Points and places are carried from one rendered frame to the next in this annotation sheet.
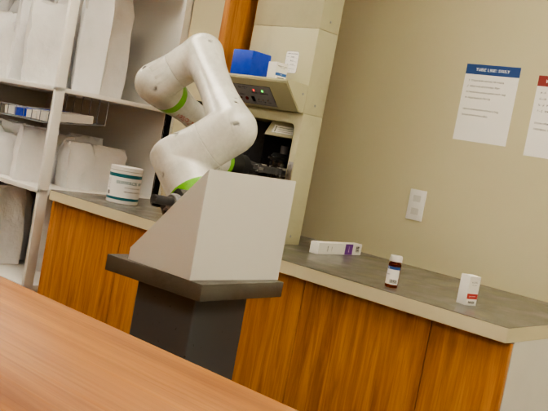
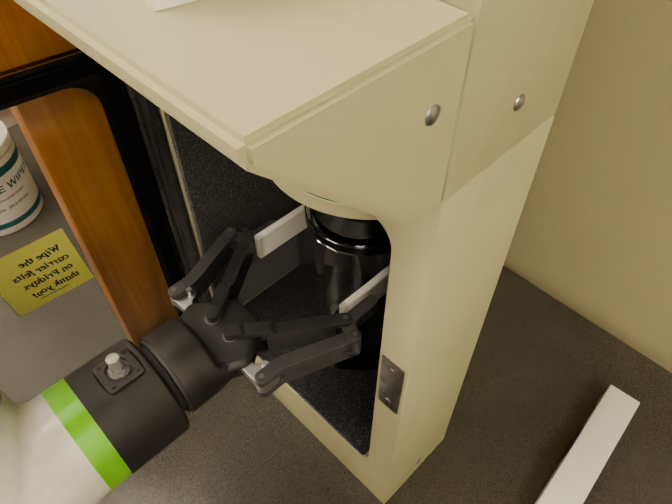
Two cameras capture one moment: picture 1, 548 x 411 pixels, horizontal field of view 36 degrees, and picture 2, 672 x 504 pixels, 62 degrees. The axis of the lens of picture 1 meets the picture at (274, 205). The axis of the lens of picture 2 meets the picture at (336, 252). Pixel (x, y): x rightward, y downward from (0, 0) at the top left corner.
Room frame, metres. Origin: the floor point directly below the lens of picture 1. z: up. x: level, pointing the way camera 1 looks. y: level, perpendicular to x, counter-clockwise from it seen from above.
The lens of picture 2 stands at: (2.79, 0.00, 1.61)
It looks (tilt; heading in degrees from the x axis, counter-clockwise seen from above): 48 degrees down; 4
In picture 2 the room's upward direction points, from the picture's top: straight up
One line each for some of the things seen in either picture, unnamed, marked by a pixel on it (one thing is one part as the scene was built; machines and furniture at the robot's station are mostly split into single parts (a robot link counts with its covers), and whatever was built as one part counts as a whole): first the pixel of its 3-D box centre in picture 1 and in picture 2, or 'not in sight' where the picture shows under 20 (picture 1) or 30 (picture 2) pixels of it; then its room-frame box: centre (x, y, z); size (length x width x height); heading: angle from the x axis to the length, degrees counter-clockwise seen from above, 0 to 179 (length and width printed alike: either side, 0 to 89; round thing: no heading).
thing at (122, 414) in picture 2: (231, 161); (130, 398); (2.99, 0.18, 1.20); 0.09 x 0.06 x 0.12; 49
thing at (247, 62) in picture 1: (250, 64); not in sight; (3.12, 0.18, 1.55); 0.10 x 0.10 x 0.09; 49
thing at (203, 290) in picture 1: (196, 276); not in sight; (2.13, 0.16, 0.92); 0.32 x 0.32 x 0.04; 54
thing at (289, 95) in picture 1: (262, 92); (150, 42); (3.06, 0.12, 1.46); 0.32 x 0.11 x 0.10; 49
